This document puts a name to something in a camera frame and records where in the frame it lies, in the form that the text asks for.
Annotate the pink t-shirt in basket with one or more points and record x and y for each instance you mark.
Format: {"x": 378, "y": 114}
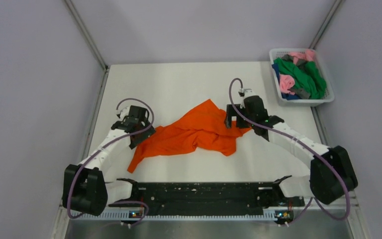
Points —
{"x": 294, "y": 78}

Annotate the grey t-shirt in basket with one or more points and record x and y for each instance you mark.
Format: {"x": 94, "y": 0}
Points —
{"x": 287, "y": 83}

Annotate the white plastic laundry basket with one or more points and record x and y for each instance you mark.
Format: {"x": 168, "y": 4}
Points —
{"x": 329, "y": 95}

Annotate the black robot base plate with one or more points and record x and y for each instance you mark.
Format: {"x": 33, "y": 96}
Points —
{"x": 208, "y": 198}

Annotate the blue t-shirt in basket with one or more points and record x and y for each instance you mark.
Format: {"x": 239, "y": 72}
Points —
{"x": 288, "y": 97}

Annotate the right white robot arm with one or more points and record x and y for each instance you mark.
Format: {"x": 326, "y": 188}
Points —
{"x": 331, "y": 173}

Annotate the grey slotted cable duct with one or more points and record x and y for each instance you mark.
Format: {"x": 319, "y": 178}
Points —
{"x": 119, "y": 214}

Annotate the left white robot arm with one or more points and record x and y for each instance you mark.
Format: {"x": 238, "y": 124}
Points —
{"x": 91, "y": 185}

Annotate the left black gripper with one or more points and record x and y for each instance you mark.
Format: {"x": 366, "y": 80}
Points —
{"x": 146, "y": 133}

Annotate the green t-shirt in basket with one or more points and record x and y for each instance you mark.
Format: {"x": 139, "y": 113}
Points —
{"x": 319, "y": 82}

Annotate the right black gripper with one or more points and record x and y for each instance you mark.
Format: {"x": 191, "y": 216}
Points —
{"x": 231, "y": 112}

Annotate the orange t-shirt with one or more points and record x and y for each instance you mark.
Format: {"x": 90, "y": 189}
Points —
{"x": 201, "y": 127}

